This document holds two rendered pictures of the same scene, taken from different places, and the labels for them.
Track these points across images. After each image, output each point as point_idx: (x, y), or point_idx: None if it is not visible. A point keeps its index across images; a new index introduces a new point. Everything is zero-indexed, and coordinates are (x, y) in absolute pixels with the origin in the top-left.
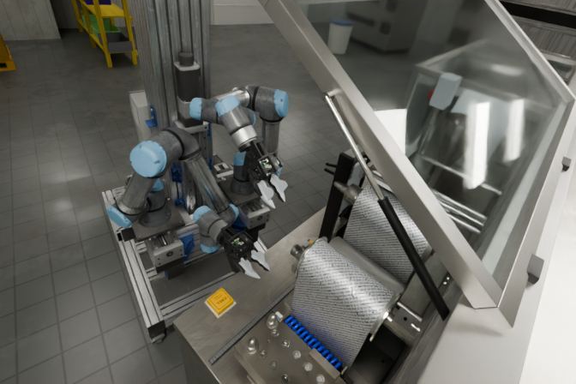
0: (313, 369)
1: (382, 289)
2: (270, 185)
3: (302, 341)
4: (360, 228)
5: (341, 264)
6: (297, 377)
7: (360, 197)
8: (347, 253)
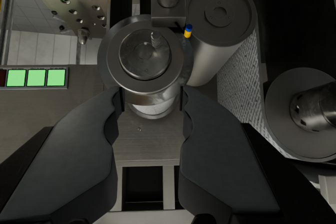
0: (95, 0)
1: (158, 112)
2: (181, 149)
3: None
4: (247, 90)
5: (148, 107)
6: None
7: (275, 145)
8: (206, 62)
